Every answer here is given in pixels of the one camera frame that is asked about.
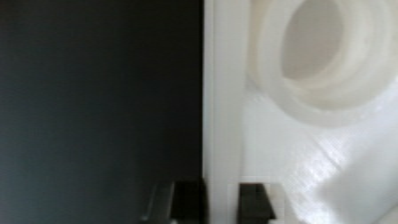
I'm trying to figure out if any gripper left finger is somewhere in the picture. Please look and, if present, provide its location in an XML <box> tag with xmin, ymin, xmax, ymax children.
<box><xmin>140</xmin><ymin>180</ymin><xmax>207</xmax><ymax>224</ymax></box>

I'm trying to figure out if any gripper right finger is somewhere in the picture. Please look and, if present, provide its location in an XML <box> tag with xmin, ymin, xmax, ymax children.
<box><xmin>237</xmin><ymin>183</ymin><xmax>277</xmax><ymax>224</ymax></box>

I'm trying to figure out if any white square tabletop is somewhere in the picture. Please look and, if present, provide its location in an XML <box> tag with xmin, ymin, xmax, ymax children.
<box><xmin>202</xmin><ymin>0</ymin><xmax>398</xmax><ymax>224</ymax></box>

